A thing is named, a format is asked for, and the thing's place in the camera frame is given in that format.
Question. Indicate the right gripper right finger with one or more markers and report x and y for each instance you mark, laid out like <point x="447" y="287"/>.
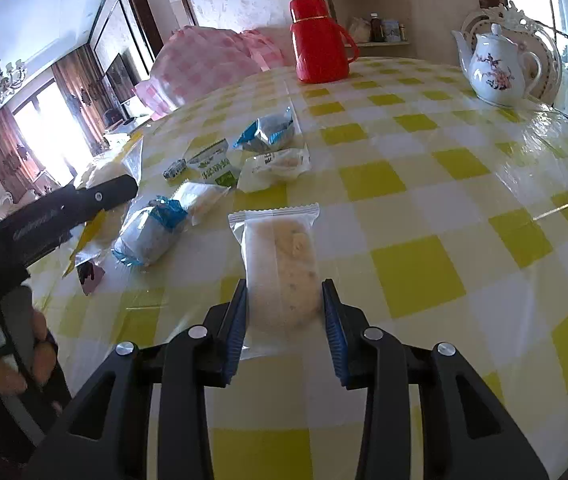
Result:
<point x="467" y="432"/>

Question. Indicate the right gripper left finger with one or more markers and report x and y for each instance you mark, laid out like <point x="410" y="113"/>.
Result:
<point x="142" y="413"/>

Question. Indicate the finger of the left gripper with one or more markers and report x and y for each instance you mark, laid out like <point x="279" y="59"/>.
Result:
<point x="81" y="205"/>

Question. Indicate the blue white snack pack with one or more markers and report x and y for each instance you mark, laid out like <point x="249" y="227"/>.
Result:
<point x="150" y="232"/>

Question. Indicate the pink black chocolate pack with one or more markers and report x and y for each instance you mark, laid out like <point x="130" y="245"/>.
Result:
<point x="90" y="276"/>

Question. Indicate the small blue white candy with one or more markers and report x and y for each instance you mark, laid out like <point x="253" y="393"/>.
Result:
<point x="175" y="170"/>

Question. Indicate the clear yellow cake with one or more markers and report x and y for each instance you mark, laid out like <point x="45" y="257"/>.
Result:
<point x="197" y="198"/>

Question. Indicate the green white milk packet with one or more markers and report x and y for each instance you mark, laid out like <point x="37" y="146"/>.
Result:
<point x="213" y="165"/>

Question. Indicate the clear bread slice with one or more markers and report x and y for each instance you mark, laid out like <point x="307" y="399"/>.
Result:
<point x="282" y="276"/>

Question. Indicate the clear bag white pastry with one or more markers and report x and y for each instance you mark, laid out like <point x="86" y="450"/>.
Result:
<point x="265" y="170"/>

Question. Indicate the blue silver small packet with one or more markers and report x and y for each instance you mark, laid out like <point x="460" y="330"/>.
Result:
<point x="269" y="133"/>

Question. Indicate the person left hand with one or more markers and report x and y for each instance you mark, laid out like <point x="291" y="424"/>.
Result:
<point x="36" y="352"/>

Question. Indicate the yellow edged clear bag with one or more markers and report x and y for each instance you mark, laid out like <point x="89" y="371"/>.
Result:
<point x="98" y="234"/>

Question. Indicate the chandelier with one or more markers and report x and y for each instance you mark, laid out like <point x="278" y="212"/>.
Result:
<point x="12" y="77"/>

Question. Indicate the pink checkered food cover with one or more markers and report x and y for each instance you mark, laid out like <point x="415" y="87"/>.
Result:
<point x="199" y="60"/>

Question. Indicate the yellow checkered tablecloth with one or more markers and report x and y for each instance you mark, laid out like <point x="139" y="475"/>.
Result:
<point x="443" y="218"/>

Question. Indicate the red thermos jug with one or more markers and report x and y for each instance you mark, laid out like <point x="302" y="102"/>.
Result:
<point x="323" y="49"/>

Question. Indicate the white floral teapot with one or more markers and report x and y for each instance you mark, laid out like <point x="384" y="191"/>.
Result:
<point x="495" y="68"/>

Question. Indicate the ornate white chair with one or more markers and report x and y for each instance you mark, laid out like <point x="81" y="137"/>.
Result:
<point x="529" y="36"/>

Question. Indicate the wall television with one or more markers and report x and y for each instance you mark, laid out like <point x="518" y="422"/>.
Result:
<point x="120" y="79"/>

